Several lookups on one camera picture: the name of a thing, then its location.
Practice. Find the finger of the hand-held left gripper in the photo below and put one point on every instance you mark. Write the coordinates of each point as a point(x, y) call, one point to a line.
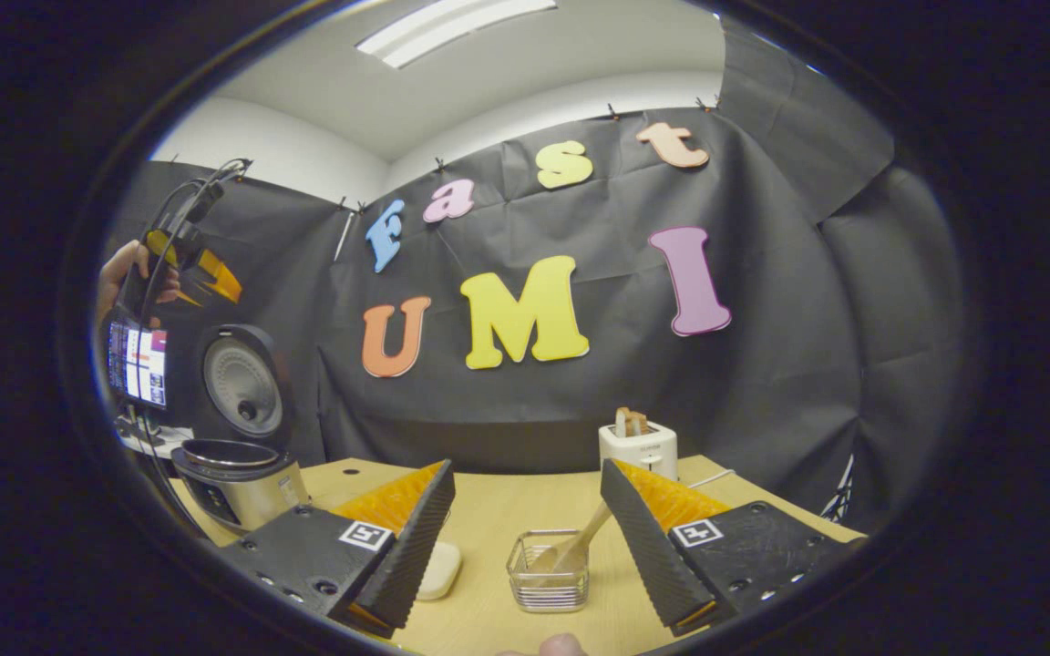
point(163, 248)
point(215, 278)

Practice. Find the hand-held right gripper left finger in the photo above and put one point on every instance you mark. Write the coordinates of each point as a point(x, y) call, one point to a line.
point(402, 556)

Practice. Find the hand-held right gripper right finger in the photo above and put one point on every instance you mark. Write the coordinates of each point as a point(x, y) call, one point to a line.
point(648, 560)

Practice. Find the wooden spoon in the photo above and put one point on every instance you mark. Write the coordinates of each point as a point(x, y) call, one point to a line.
point(580, 542)

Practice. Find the clear chopstick holder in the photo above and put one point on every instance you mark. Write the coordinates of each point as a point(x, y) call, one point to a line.
point(548, 588)

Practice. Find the black silver rice cooker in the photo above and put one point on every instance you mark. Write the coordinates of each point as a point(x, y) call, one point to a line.
point(238, 483)

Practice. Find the white toaster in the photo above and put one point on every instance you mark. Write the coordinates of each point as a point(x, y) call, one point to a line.
point(639, 451)

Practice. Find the computer monitor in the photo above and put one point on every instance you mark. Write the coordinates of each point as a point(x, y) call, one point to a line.
point(138, 364)

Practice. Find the toast bread slice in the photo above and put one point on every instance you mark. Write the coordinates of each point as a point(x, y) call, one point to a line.
point(631, 422)

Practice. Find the white side table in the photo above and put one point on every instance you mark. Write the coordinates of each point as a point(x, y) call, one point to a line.
point(156, 442)

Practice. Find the ceiling light panel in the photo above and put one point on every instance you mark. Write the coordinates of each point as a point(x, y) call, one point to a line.
point(452, 27)

